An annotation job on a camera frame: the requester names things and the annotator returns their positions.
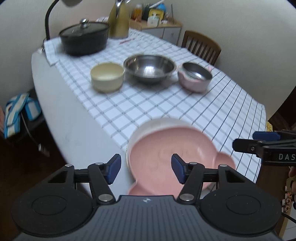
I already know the pink pig-shaped plate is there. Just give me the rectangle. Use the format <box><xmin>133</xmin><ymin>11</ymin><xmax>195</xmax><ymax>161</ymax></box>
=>
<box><xmin>127</xmin><ymin>126</ymin><xmax>236</xmax><ymax>197</ymax></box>

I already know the pink bowl with steel insert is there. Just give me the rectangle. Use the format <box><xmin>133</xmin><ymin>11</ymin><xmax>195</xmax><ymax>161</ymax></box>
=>
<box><xmin>177</xmin><ymin>62</ymin><xmax>214</xmax><ymax>93</ymax></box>

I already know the white plate with thin rim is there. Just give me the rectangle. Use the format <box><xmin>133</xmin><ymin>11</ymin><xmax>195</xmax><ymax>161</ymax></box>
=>
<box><xmin>125</xmin><ymin>117</ymin><xmax>193</xmax><ymax>183</ymax></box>

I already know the large stainless steel bowl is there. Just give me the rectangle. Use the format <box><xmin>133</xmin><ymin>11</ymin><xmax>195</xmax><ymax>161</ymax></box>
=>
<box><xmin>123</xmin><ymin>54</ymin><xmax>177</xmax><ymax>84</ymax></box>

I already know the cream ceramic bowl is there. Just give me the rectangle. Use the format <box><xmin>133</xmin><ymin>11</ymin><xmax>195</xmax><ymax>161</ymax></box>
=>
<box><xmin>90</xmin><ymin>62</ymin><xmax>125</xmax><ymax>93</ymax></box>

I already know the person's right hand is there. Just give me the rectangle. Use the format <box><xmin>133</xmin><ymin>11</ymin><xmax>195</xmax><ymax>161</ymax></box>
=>
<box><xmin>288</xmin><ymin>167</ymin><xmax>296</xmax><ymax>178</ymax></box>

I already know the blue white bag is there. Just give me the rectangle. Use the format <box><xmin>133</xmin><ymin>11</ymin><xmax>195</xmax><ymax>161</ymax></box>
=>
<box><xmin>4</xmin><ymin>92</ymin><xmax>41</xmax><ymax>138</ymax></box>

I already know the brown wooden chair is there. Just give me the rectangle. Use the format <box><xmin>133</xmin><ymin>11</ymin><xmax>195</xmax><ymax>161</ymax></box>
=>
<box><xmin>181</xmin><ymin>30</ymin><xmax>221</xmax><ymax>65</ymax></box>

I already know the white black checked tablecloth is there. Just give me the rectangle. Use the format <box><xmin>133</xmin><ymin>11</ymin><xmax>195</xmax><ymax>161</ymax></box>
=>
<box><xmin>44</xmin><ymin>30</ymin><xmax>266</xmax><ymax>181</ymax></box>

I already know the white wooden sideboard cabinet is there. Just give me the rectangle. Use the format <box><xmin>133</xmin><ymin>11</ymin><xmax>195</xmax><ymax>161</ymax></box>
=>
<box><xmin>130</xmin><ymin>20</ymin><xmax>182</xmax><ymax>45</ymax></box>

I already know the white tissue box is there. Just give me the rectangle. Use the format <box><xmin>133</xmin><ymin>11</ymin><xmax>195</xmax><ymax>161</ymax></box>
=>
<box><xmin>147</xmin><ymin>15</ymin><xmax>159</xmax><ymax>28</ymax></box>

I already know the yellow storage box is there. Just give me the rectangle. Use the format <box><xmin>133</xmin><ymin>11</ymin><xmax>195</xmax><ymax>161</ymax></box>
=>
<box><xmin>149</xmin><ymin>9</ymin><xmax>164</xmax><ymax>22</ymax></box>

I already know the black pot with glass lid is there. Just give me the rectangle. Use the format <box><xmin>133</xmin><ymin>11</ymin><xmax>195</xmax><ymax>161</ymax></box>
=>
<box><xmin>59</xmin><ymin>19</ymin><xmax>110</xmax><ymax>56</ymax></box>

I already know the blue round container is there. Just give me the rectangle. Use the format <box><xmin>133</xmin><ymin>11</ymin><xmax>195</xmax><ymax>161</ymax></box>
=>
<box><xmin>156</xmin><ymin>3</ymin><xmax>167</xmax><ymax>13</ymax></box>

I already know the orange glass jar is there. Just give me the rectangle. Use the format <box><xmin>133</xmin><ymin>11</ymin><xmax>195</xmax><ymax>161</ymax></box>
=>
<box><xmin>132</xmin><ymin>4</ymin><xmax>142</xmax><ymax>22</ymax></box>

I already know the gold thermos jug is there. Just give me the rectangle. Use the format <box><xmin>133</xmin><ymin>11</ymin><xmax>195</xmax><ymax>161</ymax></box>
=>
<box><xmin>107</xmin><ymin>0</ymin><xmax>130</xmax><ymax>39</ymax></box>

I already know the black gooseneck desk lamp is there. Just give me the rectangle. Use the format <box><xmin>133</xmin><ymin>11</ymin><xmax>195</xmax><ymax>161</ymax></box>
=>
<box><xmin>41</xmin><ymin>0</ymin><xmax>83</xmax><ymax>53</ymax></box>

